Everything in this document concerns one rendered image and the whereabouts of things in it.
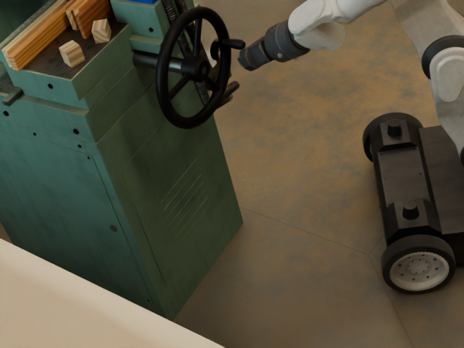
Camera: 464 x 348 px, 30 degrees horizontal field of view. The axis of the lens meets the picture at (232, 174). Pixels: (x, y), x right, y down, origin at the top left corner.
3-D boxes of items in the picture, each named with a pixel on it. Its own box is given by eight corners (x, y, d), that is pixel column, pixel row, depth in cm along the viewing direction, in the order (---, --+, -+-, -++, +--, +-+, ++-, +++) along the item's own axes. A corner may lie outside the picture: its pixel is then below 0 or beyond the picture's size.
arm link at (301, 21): (316, 52, 193) (361, 23, 184) (287, 38, 188) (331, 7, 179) (314, 28, 196) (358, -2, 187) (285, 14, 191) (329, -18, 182)
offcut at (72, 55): (78, 54, 202) (72, 39, 199) (85, 60, 199) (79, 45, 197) (64, 62, 200) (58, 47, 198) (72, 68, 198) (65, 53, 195)
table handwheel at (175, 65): (185, 155, 204) (153, 54, 185) (119, 139, 214) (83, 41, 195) (246, 83, 220) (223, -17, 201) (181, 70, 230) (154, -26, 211)
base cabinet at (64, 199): (169, 328, 253) (96, 146, 206) (25, 273, 282) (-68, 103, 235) (245, 222, 278) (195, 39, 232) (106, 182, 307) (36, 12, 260)
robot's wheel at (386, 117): (353, 151, 284) (409, 163, 288) (354, 161, 281) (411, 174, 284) (375, 105, 271) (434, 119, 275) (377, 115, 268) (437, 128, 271)
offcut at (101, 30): (98, 33, 207) (93, 21, 205) (111, 31, 206) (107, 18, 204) (95, 43, 204) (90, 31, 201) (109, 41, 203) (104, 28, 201)
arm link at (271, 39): (250, 83, 203) (285, 70, 194) (231, 47, 201) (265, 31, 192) (282, 61, 211) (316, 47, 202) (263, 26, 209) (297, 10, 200)
